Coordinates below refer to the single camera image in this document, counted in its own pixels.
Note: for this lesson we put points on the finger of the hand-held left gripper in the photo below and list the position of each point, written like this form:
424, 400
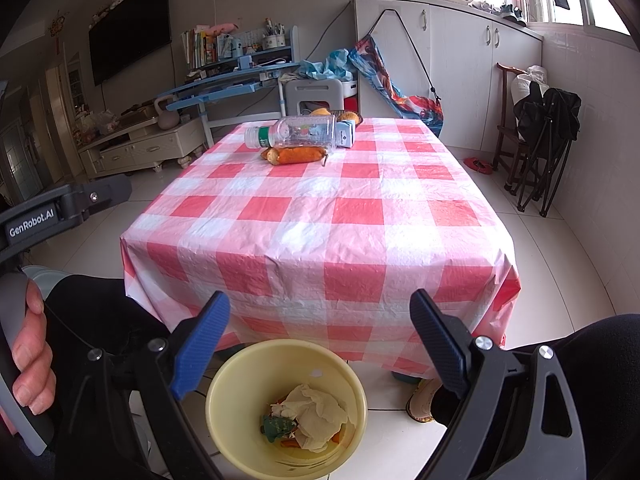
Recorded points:
100, 195

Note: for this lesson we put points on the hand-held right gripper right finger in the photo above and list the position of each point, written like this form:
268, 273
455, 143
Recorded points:
435, 345

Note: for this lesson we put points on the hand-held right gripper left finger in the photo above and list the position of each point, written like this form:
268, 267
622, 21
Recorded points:
200, 345

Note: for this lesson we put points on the yellow plastic bin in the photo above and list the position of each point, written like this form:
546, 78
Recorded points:
225, 410

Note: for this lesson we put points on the green wrapper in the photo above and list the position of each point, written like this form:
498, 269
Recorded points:
277, 427

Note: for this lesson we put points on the large white tissue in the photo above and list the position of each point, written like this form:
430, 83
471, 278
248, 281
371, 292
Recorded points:
317, 417

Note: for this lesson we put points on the person's left forearm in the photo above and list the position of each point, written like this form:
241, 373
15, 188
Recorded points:
4, 417

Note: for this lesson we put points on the person's left hand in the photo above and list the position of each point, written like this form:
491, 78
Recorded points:
32, 370

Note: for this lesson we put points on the pale grey stool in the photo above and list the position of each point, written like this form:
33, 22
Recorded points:
47, 280

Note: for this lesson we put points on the person's yellow sandal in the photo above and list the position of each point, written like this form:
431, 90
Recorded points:
420, 405

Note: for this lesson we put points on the white television cabinet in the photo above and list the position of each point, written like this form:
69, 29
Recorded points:
140, 147

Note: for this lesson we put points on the white plastic bag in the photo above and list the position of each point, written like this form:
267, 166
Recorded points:
97, 122

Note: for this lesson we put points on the white kettlebell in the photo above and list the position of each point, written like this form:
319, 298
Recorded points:
165, 117

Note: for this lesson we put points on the pink white checkered tablecloth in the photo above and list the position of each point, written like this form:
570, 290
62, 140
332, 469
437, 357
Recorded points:
320, 230

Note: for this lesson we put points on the blue study desk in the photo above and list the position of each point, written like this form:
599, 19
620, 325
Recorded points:
230, 80

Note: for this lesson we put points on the row of books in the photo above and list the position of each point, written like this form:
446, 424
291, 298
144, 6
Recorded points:
197, 47

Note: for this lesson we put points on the red slipper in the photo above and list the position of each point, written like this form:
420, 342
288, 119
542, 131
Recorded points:
477, 164

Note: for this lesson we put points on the small blue box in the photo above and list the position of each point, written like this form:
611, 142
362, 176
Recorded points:
245, 62

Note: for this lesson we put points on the long orange peel piece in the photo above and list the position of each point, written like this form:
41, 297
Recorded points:
297, 155

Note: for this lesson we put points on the pink plush toy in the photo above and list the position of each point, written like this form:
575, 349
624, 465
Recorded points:
220, 29

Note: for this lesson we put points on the clear plastic bottle green label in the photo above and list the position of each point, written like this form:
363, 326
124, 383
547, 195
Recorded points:
300, 130

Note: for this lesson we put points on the dark wooden chair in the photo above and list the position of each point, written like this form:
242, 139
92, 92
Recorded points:
505, 135

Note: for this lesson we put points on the blue white tissue pack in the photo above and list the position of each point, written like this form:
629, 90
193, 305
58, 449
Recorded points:
346, 135

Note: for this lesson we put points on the white plastic stool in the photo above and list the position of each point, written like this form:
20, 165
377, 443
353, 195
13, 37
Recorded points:
312, 95

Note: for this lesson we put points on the white pen holder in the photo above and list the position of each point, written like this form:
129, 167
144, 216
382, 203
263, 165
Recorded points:
274, 37

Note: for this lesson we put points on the yellow orange fruit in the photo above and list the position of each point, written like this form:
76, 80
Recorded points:
348, 116
320, 111

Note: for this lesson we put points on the dark woven basket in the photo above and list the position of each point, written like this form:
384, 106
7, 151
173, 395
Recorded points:
345, 112

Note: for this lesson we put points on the black folding chair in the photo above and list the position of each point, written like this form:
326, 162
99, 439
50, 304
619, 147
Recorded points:
550, 120

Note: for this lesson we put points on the colourful printed fabric bag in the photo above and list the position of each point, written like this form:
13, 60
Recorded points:
395, 90

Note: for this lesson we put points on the blue plastic bag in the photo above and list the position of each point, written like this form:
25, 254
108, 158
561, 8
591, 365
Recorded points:
327, 65

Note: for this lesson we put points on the white storage cabinet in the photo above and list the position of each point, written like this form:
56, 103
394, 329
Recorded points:
460, 80

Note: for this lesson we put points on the white red appliance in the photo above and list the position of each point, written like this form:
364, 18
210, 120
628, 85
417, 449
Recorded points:
350, 92

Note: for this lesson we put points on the white sack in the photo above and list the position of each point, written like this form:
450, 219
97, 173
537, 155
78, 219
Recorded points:
532, 77

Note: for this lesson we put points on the pair of grey sneakers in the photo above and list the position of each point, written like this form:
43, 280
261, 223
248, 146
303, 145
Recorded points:
505, 12

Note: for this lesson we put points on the black wall television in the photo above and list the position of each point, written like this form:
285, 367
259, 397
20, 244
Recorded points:
130, 30

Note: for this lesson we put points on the red wall ornament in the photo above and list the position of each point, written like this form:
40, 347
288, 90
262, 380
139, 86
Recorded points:
57, 25

